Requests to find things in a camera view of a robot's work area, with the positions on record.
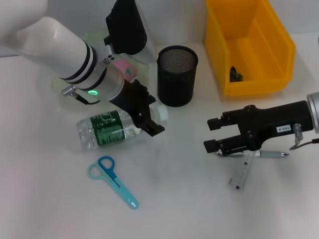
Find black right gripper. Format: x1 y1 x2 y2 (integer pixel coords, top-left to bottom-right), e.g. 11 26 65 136
203 101 314 157

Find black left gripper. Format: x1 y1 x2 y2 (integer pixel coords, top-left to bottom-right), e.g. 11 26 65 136
109 79 165 137

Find clear water bottle green label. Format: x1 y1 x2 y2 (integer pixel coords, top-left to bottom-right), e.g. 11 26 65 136
76 104 168 153

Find pink toy peach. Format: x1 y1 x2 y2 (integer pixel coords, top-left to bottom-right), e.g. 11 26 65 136
113 59 138 83

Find green plastic wrapper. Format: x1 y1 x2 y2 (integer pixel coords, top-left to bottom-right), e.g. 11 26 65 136
229 66 244 83

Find transparent plastic ruler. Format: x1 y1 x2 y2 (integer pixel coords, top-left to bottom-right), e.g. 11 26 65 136
226 156 254 191

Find black mesh pen holder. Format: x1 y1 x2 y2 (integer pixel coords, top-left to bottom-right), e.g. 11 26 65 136
156 45 199 108

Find grey white pen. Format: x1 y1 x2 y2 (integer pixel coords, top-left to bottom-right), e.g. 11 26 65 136
215 150 291 158

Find blue scissors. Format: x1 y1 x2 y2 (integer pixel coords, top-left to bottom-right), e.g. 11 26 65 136
87 155 140 210

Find green glass fruit plate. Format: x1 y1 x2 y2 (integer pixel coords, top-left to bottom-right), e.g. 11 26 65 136
51 28 150 105

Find yellow plastic bin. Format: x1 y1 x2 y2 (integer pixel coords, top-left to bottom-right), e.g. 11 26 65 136
205 0 296 97

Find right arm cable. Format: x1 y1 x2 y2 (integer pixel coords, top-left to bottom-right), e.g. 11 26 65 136
289 123 319 150

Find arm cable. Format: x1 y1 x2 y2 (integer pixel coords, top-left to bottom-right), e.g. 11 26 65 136
61 85 100 105
289 123 319 150

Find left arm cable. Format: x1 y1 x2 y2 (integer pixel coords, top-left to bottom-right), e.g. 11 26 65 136
61 85 100 105

